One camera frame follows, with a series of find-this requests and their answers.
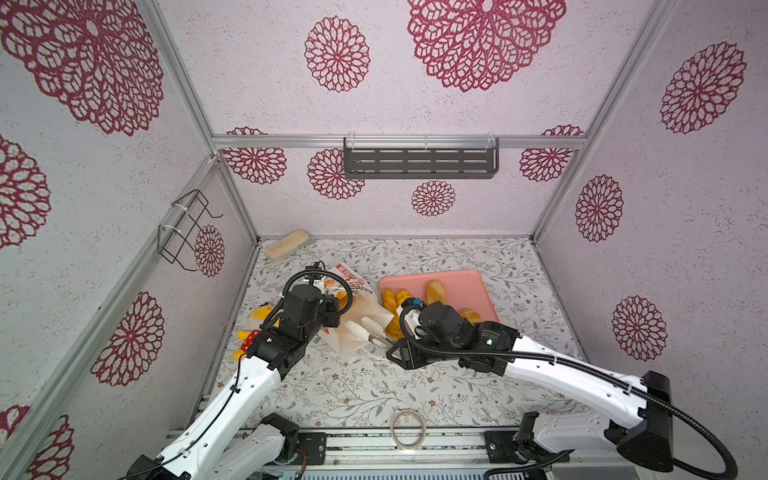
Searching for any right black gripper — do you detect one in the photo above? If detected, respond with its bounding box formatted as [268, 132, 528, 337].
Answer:
[382, 333, 462, 368]

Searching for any long fake bread piece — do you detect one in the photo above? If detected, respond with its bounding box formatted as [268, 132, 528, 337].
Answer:
[381, 288, 403, 340]

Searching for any white paper gift bag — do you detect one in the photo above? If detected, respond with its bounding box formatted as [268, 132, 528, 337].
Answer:
[318, 262, 392, 354]

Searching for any short twisted fake bread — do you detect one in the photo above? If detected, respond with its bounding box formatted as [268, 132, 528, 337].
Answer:
[396, 289, 412, 306]

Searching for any oval fake bread loaf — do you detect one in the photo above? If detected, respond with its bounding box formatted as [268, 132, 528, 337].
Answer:
[425, 280, 447, 305]

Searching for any round fake bread roll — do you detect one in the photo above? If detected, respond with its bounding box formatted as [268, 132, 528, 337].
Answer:
[458, 308, 483, 325]

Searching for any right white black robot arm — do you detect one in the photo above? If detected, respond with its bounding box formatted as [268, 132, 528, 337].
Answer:
[344, 299, 673, 472]

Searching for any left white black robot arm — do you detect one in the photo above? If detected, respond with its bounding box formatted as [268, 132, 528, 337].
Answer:
[125, 284, 341, 479]

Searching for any yellow red plush toy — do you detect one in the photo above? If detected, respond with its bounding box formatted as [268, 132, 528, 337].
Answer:
[232, 303, 280, 361]

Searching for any pink plastic tray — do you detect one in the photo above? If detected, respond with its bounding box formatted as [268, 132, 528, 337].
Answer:
[378, 270, 500, 323]

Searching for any clear tape roll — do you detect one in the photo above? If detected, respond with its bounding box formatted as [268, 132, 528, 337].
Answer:
[389, 409, 427, 451]

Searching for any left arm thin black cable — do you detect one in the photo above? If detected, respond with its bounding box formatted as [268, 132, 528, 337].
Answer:
[113, 356, 244, 480]

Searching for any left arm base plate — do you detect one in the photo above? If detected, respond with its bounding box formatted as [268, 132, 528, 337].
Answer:
[268, 432, 328, 467]

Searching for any black wire wall rack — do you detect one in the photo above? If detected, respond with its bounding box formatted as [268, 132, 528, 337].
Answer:
[155, 188, 222, 272]

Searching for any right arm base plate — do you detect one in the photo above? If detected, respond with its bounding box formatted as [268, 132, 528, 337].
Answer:
[483, 428, 570, 465]

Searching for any grey slotted wall shelf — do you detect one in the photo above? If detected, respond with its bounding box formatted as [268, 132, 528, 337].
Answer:
[342, 138, 499, 180]

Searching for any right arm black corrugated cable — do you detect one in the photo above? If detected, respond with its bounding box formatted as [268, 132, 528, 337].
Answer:
[398, 304, 739, 480]

